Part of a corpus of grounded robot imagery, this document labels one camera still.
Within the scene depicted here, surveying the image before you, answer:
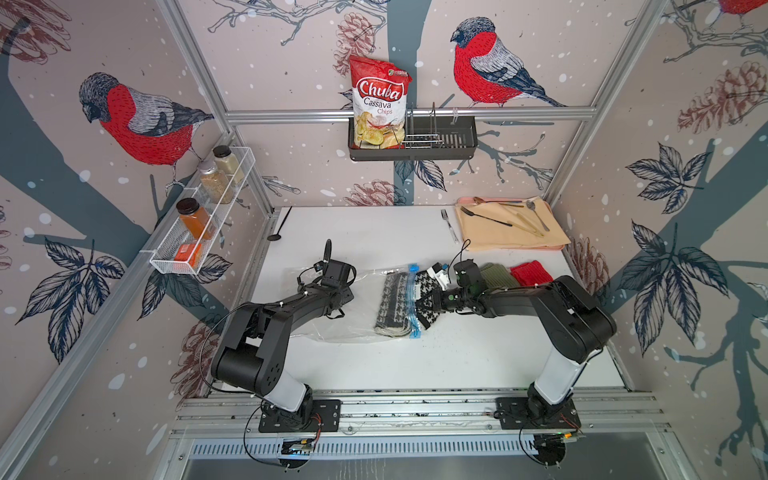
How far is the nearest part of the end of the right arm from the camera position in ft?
2.48

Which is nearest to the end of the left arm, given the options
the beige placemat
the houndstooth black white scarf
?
the houndstooth black white scarf

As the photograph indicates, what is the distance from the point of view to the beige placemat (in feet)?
3.66

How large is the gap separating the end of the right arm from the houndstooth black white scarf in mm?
31
